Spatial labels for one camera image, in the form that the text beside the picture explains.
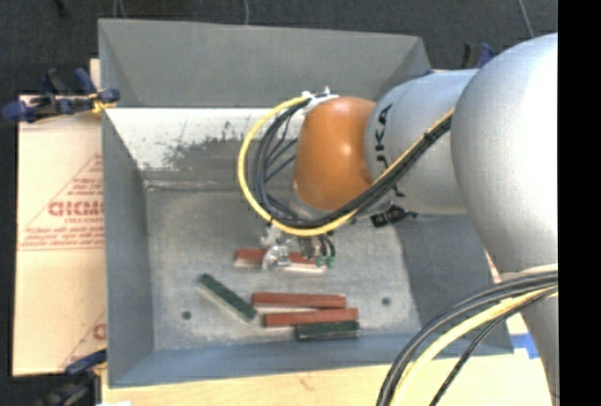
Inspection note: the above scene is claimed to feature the brown cardboard board, red print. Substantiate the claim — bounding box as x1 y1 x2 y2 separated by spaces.
10 92 110 378

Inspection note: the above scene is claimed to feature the red-brown flat block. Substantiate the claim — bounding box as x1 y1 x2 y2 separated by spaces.
251 291 348 310
261 306 361 329
232 247 328 275

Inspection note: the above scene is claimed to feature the black cylinder on white bracket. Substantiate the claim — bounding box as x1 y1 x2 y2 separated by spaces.
369 205 418 229

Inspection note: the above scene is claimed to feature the grey metal bin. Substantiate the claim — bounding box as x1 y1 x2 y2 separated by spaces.
97 18 514 389

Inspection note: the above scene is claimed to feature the dark green flat block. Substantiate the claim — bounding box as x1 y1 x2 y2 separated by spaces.
293 320 362 342
195 273 259 323

